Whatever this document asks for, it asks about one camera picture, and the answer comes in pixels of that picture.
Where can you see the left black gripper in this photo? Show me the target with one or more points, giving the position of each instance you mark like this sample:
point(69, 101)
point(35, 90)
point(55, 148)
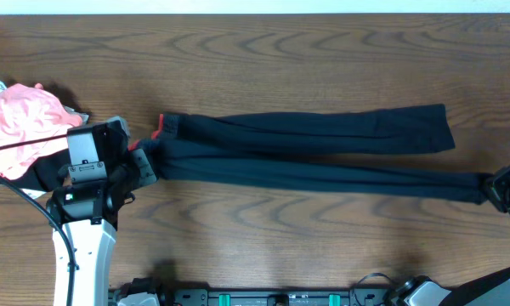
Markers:
point(146, 174)

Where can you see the pink crumpled garment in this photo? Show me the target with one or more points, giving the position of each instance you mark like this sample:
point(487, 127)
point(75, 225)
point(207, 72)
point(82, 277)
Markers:
point(27, 114)

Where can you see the black folded garment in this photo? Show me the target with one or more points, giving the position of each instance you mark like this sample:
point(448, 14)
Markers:
point(46, 173)

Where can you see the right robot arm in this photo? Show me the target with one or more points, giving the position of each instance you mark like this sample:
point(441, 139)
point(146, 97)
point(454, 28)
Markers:
point(489, 290)

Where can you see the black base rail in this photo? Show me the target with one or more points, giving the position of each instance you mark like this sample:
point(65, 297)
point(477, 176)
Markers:
point(148, 291)

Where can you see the black leggings red waistband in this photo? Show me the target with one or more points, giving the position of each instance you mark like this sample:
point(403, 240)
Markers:
point(278, 150)

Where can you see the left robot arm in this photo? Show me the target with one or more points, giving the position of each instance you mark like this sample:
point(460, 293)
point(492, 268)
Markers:
point(104, 174)

